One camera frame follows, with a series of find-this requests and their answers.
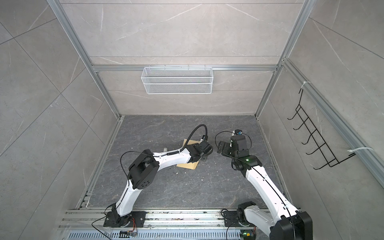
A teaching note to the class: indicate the tan paper envelope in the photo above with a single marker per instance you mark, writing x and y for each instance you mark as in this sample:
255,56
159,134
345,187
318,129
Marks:
187,164

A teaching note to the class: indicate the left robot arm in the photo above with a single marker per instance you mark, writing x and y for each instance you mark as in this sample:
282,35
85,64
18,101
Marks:
142,173

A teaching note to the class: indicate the slotted cable duct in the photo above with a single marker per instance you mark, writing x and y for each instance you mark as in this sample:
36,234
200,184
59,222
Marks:
231,234

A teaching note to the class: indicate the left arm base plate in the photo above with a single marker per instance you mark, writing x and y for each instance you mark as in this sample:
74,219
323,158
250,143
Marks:
113,220

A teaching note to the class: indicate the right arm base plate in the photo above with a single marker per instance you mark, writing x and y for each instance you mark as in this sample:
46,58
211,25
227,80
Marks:
231,219

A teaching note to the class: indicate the white wire mesh basket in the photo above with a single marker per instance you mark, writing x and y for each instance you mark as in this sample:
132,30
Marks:
177,80

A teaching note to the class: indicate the black wire hook rack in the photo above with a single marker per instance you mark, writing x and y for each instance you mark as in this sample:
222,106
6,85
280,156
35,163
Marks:
315,136

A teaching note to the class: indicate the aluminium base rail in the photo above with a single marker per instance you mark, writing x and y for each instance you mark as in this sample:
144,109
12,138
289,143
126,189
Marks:
155,219

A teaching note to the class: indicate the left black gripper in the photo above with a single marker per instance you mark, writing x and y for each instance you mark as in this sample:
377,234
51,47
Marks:
209,153

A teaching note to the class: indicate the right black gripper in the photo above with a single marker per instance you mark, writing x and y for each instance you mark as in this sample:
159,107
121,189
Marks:
221,144

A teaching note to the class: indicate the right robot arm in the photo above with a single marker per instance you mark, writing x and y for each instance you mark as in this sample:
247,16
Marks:
284,221

